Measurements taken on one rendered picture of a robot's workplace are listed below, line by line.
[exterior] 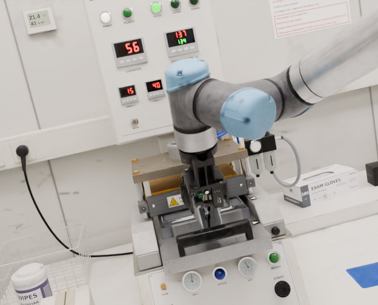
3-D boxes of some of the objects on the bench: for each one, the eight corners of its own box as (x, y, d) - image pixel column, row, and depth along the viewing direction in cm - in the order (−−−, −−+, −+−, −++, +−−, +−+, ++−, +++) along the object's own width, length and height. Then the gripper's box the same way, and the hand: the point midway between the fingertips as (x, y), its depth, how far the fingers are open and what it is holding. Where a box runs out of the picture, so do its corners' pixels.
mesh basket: (16, 276, 151) (5, 241, 148) (93, 256, 153) (84, 221, 151) (-2, 310, 129) (-15, 269, 126) (89, 287, 132) (77, 247, 129)
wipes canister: (28, 315, 122) (13, 265, 119) (60, 307, 124) (46, 257, 121) (22, 333, 114) (6, 279, 111) (56, 323, 115) (41, 270, 112)
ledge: (249, 212, 166) (247, 200, 165) (450, 159, 177) (449, 148, 176) (278, 240, 137) (277, 227, 136) (517, 175, 148) (516, 163, 147)
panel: (166, 367, 89) (145, 273, 93) (308, 328, 92) (281, 238, 96) (165, 370, 87) (145, 273, 92) (311, 329, 90) (284, 238, 94)
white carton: (283, 200, 157) (280, 180, 156) (338, 182, 164) (335, 163, 162) (303, 208, 146) (300, 187, 144) (360, 189, 152) (357, 168, 151)
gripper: (178, 164, 76) (194, 254, 87) (229, 152, 77) (238, 242, 88) (169, 140, 84) (186, 226, 95) (216, 130, 84) (227, 216, 96)
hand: (208, 221), depth 93 cm, fingers closed, pressing on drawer
